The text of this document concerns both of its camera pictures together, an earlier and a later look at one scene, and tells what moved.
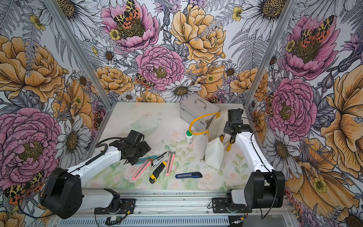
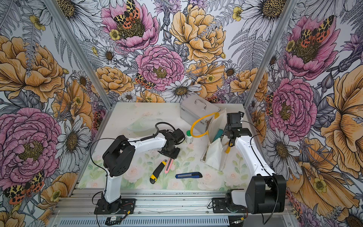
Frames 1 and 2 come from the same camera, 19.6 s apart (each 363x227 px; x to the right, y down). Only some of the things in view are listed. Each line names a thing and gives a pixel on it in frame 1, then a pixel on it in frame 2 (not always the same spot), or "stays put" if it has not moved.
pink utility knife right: x=170 y=163 stays put
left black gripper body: x=137 y=152 -> x=171 y=152
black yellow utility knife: x=157 y=171 stays put
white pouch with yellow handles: x=218 y=144 stays put
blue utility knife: x=196 y=174 stays put
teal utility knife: x=143 y=159 -> x=219 y=133
